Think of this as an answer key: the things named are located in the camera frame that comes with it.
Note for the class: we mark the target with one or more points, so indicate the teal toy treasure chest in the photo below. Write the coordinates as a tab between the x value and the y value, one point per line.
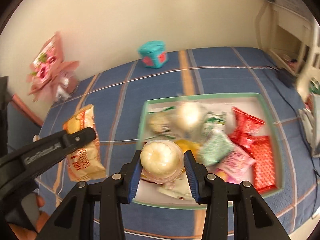
153	54

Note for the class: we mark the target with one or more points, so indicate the mint green biscuit packet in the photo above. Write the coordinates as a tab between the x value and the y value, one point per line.
215	149

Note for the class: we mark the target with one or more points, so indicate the clear wrapped bread roll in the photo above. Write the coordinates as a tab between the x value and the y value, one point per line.
190	116

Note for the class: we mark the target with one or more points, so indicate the green rimmed white tray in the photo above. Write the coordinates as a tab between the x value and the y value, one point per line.
251	103

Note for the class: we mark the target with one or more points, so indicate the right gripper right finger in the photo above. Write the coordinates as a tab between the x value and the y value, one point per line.
253	218

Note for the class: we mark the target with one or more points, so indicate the person's left hand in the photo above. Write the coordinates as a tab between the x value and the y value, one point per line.
27	220

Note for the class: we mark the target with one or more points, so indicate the pink paper flower bouquet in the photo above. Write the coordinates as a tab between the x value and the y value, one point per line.
52	78

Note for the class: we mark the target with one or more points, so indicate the black power adapter with cable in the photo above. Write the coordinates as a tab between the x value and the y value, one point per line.
287	80

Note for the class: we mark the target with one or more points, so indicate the orange yellow snack bag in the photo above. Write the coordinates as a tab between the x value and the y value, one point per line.
186	145

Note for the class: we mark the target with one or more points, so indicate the clear round cracker packet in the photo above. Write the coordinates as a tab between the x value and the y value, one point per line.
161	123

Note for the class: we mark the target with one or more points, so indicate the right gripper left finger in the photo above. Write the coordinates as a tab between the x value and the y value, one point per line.
74	217

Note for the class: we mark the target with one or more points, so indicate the white jelly cup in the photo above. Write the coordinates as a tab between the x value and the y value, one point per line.
162	161

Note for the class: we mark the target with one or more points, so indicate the red patterned snack packet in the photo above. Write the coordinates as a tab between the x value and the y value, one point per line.
264	175

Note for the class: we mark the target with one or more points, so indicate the red white biscuit packet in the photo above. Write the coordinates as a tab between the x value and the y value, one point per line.
247	126

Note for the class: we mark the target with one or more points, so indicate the green white biscuit packet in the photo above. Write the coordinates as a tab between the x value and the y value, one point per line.
214	123

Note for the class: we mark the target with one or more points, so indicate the white shelf unit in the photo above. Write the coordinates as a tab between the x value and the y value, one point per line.
293	42

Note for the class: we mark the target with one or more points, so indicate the pink swiss roll packet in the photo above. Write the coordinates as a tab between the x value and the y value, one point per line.
234	166

